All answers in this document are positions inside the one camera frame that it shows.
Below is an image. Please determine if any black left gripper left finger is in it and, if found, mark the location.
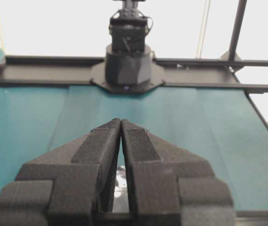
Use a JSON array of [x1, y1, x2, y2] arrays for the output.
[[0, 118, 120, 226]]

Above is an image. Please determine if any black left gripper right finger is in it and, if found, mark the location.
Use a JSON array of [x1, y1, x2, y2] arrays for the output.
[[121, 120, 236, 226]]

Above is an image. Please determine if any silver zip bag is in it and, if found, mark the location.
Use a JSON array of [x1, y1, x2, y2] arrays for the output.
[[111, 150, 131, 212]]

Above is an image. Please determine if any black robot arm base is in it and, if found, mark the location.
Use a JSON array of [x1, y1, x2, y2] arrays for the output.
[[91, 0, 165, 95]]

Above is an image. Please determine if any black aluminium frame rail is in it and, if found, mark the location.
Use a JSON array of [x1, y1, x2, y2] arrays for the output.
[[0, 56, 268, 95]]

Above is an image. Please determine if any black vertical frame post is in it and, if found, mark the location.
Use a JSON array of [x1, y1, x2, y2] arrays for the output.
[[221, 0, 247, 63]]

